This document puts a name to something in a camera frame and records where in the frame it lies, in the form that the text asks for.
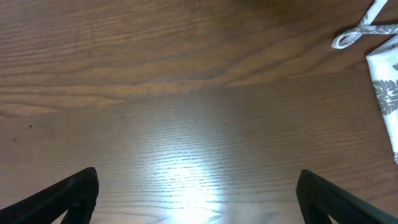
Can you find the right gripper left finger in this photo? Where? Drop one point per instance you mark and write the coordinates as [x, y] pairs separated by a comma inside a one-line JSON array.
[[73, 197]]

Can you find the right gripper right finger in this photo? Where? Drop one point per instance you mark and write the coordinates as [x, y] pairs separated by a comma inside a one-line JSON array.
[[322, 201]]

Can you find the white grey patterned garment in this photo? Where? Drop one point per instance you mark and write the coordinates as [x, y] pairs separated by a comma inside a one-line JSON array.
[[382, 64]]

